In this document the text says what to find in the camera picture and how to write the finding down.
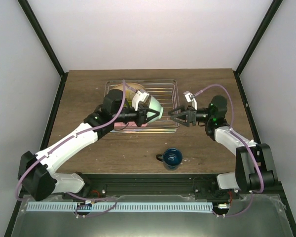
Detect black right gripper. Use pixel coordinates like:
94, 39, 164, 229
168, 105, 213, 128

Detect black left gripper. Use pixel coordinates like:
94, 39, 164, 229
112, 103, 159, 127

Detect mint green bowl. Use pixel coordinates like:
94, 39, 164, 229
144, 95, 163, 124

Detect chrome wire dish rack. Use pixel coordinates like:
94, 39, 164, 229
112, 79, 180, 133

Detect pink plate with bird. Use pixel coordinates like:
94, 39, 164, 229
110, 83, 144, 109

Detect plain pink plate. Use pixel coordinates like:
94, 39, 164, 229
114, 121, 148, 129

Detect dark blue mug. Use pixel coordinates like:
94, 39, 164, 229
156, 148, 183, 171

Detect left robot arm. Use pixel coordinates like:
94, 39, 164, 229
15, 89, 163, 201

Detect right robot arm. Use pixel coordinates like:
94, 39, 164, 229
168, 95, 278, 199

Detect metal front panel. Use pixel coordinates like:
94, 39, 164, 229
11, 195, 294, 237

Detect light blue slotted strip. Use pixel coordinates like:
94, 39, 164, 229
26, 201, 213, 213

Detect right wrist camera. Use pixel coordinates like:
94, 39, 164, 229
184, 91, 197, 109

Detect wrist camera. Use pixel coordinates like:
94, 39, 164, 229
184, 91, 197, 109
132, 89, 150, 111

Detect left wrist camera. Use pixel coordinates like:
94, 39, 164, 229
132, 89, 150, 111

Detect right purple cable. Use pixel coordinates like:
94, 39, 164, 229
193, 84, 265, 219

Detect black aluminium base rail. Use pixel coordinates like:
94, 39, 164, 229
46, 173, 282, 200

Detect right black frame post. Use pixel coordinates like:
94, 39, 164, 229
235, 0, 283, 75

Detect black frame post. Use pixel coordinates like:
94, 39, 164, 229
235, 0, 283, 75
17, 0, 66, 77

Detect left black frame post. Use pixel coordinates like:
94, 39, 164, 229
17, 0, 66, 77

